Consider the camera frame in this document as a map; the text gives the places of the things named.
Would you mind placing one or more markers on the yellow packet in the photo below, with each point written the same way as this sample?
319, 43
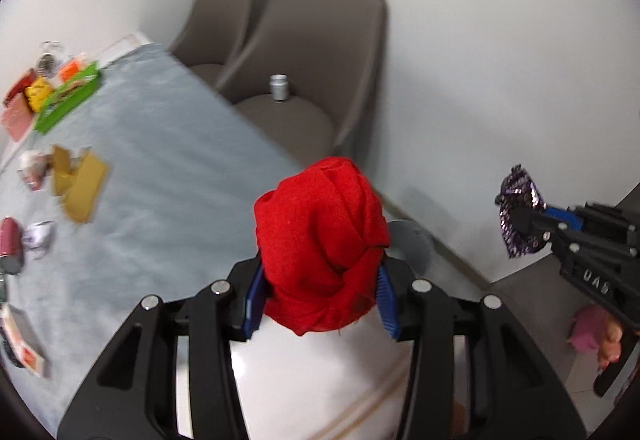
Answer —
39, 93

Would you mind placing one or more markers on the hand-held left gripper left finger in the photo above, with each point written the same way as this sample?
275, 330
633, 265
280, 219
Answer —
252, 305

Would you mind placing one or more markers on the glass jar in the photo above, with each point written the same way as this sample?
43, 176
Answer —
48, 62

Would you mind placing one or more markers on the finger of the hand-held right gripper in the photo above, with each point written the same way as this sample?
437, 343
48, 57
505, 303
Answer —
532, 222
562, 217

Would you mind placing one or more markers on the red box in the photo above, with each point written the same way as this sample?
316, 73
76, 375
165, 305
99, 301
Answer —
17, 88

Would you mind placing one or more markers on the purple foil wrapper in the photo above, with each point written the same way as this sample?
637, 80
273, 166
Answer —
517, 192

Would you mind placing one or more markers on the person's right hand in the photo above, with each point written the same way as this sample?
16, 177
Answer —
611, 345

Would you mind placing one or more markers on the silver can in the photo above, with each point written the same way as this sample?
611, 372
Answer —
279, 87

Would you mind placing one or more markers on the pink box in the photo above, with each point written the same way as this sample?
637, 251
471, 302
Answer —
17, 119

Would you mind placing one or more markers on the large brown chair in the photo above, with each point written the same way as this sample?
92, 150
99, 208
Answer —
310, 44

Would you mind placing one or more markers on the grey tablecloth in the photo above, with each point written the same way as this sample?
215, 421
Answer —
165, 159

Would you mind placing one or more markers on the person's right forearm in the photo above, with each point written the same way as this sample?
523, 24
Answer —
587, 330

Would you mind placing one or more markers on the white wrapper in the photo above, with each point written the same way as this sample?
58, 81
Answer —
39, 236

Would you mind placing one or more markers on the brown snack packet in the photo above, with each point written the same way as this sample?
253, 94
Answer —
72, 88

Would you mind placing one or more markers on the red drink can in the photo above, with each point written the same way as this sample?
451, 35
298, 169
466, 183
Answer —
10, 237

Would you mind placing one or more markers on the gold cardboard box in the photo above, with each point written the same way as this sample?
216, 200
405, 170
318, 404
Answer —
62, 169
87, 190

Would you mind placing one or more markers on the red cloth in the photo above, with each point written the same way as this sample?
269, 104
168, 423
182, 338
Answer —
320, 245

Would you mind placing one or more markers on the orange packet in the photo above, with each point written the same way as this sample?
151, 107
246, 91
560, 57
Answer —
71, 68

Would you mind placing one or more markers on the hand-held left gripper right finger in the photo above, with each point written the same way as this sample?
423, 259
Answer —
389, 310

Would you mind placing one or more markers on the white and red carton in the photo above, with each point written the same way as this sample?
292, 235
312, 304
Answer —
22, 342

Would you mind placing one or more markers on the green tray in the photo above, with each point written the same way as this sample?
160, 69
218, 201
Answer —
57, 112

